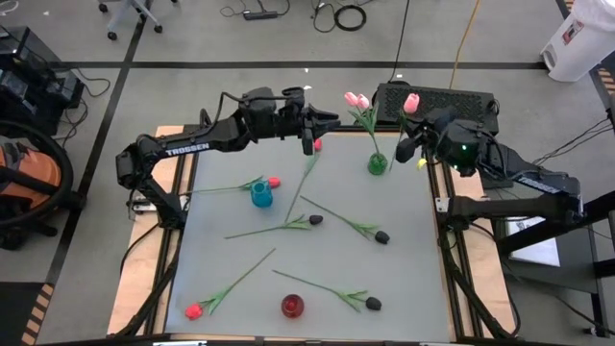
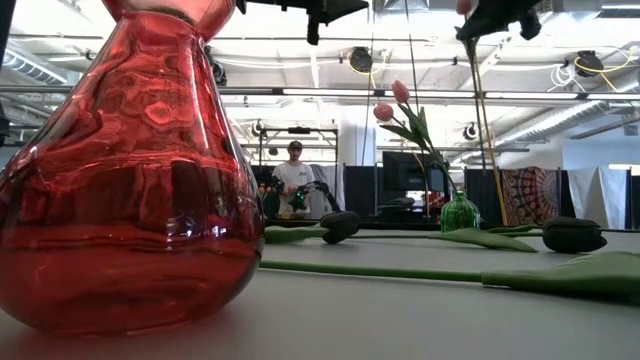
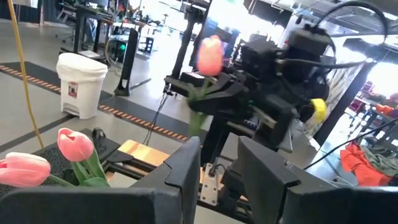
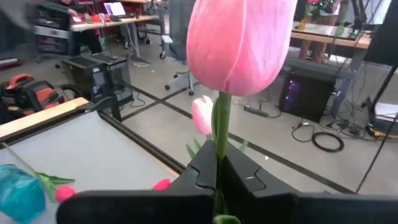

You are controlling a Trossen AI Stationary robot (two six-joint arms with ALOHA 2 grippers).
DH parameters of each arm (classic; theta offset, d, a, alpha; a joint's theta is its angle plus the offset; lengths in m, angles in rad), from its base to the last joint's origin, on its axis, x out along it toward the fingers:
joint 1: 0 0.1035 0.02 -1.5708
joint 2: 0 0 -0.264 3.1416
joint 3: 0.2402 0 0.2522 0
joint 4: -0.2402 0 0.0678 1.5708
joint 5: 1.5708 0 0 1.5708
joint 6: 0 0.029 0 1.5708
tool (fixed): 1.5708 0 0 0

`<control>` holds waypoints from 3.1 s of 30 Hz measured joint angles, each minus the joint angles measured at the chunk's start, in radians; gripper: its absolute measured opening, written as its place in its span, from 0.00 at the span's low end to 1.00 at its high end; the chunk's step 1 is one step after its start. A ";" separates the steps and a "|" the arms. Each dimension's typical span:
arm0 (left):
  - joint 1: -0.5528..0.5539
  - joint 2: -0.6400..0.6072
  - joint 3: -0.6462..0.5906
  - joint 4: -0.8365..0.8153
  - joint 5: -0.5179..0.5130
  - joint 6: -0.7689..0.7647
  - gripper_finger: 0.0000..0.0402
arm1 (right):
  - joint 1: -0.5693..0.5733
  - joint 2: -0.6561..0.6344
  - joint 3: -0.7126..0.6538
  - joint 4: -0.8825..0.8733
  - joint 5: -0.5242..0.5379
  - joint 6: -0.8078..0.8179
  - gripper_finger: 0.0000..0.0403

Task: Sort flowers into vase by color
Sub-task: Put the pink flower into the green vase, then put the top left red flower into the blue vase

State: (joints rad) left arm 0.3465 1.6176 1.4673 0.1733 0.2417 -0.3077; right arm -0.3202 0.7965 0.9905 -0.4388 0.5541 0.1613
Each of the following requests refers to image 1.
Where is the grey office chair base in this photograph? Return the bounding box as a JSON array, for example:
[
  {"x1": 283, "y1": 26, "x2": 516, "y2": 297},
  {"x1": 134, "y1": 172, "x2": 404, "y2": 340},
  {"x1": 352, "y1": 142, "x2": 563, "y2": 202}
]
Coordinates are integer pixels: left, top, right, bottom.
[{"x1": 98, "y1": 0, "x2": 179, "y2": 42}]

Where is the coiled black cable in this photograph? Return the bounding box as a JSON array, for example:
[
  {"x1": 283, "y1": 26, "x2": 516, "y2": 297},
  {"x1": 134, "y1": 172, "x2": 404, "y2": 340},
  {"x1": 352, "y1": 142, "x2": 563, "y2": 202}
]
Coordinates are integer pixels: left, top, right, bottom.
[{"x1": 333, "y1": 3, "x2": 369, "y2": 33}]

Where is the black perforated computer case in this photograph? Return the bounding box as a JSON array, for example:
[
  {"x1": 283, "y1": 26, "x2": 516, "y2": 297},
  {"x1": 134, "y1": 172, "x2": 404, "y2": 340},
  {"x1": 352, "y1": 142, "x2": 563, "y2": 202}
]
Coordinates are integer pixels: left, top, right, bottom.
[{"x1": 374, "y1": 82, "x2": 501, "y2": 155}]

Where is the grey table mat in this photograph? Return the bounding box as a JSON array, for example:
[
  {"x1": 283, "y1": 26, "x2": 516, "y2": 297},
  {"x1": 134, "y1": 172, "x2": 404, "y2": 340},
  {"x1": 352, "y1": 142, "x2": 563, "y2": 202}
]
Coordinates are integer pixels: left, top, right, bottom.
[{"x1": 164, "y1": 129, "x2": 453, "y2": 343}]

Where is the black equipment box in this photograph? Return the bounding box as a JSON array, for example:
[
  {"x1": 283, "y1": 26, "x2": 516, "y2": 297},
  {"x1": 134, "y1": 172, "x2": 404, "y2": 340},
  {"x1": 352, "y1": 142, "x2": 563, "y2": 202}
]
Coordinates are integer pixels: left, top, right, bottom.
[{"x1": 0, "y1": 26, "x2": 86, "y2": 138}]

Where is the orange vacuum cleaner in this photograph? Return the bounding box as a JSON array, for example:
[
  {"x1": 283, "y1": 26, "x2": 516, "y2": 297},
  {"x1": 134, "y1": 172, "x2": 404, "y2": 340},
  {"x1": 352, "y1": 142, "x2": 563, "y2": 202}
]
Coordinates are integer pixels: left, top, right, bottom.
[
  {"x1": 0, "y1": 119, "x2": 76, "y2": 230},
  {"x1": 0, "y1": 134, "x2": 63, "y2": 210}
]

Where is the pink artificial tulip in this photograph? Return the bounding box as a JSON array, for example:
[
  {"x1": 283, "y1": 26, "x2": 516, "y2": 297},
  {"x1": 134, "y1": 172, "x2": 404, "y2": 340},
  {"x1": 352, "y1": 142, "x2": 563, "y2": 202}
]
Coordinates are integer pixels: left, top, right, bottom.
[
  {"x1": 388, "y1": 92, "x2": 422, "y2": 173},
  {"x1": 356, "y1": 93, "x2": 381, "y2": 158},
  {"x1": 343, "y1": 90, "x2": 381, "y2": 158}
]

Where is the black aluminium table frame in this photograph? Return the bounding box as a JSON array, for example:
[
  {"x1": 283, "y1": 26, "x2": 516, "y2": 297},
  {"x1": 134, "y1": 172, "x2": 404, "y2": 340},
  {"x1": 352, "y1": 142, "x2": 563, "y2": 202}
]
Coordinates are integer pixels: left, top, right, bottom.
[{"x1": 112, "y1": 108, "x2": 518, "y2": 346}]

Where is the white paper sheet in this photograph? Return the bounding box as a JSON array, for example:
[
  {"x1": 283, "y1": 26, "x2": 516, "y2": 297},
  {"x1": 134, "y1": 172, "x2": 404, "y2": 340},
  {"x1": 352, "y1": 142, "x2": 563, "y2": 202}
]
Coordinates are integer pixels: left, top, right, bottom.
[{"x1": 504, "y1": 215, "x2": 562, "y2": 268}]

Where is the black side stand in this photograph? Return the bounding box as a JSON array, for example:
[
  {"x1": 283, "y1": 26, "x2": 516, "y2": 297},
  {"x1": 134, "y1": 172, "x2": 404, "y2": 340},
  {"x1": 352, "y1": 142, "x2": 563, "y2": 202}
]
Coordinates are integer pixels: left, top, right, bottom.
[{"x1": 494, "y1": 191, "x2": 615, "y2": 337}]

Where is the yellow cable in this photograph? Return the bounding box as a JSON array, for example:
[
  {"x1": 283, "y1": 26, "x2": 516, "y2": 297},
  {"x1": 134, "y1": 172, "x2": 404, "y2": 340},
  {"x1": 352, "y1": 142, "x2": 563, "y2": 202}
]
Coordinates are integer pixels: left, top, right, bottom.
[{"x1": 449, "y1": 0, "x2": 482, "y2": 90}]

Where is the red artificial tulip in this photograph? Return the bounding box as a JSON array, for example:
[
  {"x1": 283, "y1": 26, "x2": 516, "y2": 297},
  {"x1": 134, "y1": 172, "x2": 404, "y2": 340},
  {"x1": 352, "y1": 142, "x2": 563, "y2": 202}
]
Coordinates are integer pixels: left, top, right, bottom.
[
  {"x1": 184, "y1": 175, "x2": 283, "y2": 196},
  {"x1": 184, "y1": 247, "x2": 278, "y2": 321},
  {"x1": 284, "y1": 137, "x2": 324, "y2": 224}
]

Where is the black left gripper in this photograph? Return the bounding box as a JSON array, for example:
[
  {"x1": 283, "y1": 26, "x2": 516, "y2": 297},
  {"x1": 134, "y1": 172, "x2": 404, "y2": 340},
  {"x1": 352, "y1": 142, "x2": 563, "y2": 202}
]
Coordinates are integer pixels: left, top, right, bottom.
[{"x1": 283, "y1": 86, "x2": 343, "y2": 156}]

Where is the black artificial tulip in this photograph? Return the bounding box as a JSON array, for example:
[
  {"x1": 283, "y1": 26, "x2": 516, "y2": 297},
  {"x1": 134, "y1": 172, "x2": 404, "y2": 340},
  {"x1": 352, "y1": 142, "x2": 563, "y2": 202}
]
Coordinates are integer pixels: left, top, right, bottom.
[
  {"x1": 224, "y1": 213, "x2": 325, "y2": 240},
  {"x1": 272, "y1": 269, "x2": 383, "y2": 314},
  {"x1": 300, "y1": 195, "x2": 391, "y2": 245}
]

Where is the thin black cable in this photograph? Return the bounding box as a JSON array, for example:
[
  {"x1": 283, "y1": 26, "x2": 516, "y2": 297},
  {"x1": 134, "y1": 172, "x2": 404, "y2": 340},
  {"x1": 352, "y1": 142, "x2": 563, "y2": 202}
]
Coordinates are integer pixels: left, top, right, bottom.
[{"x1": 387, "y1": 0, "x2": 412, "y2": 83}]

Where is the black power strip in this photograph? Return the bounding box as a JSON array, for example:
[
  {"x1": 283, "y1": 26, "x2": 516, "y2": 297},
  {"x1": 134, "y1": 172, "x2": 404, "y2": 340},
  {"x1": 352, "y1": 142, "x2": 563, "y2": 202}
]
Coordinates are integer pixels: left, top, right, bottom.
[{"x1": 242, "y1": 9, "x2": 280, "y2": 21}]

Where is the green glass vase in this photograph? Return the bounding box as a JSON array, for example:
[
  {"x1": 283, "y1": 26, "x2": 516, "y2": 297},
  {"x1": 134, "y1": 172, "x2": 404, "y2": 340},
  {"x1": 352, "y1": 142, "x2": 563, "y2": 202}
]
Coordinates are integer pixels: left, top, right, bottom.
[{"x1": 367, "y1": 152, "x2": 389, "y2": 177}]

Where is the red glass vase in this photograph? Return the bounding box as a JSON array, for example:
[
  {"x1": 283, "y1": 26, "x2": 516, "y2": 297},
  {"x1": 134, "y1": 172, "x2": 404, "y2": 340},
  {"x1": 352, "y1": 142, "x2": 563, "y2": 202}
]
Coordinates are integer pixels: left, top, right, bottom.
[{"x1": 281, "y1": 293, "x2": 306, "y2": 319}]

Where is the blue glass vase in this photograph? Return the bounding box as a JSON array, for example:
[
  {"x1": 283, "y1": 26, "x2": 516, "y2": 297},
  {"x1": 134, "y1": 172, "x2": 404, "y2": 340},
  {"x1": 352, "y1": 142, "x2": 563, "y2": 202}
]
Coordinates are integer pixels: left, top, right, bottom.
[{"x1": 250, "y1": 180, "x2": 274, "y2": 210}]

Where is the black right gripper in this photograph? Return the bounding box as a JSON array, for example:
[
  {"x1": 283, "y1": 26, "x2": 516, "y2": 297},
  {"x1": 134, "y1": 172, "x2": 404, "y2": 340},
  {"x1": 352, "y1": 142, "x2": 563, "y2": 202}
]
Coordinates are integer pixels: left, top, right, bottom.
[{"x1": 395, "y1": 107, "x2": 454, "y2": 164}]

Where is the white trash bin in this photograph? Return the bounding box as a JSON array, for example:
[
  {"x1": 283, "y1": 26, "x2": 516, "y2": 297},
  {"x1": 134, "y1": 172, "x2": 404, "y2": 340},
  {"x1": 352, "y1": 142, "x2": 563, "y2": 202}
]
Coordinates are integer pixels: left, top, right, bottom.
[{"x1": 540, "y1": 0, "x2": 615, "y2": 83}]

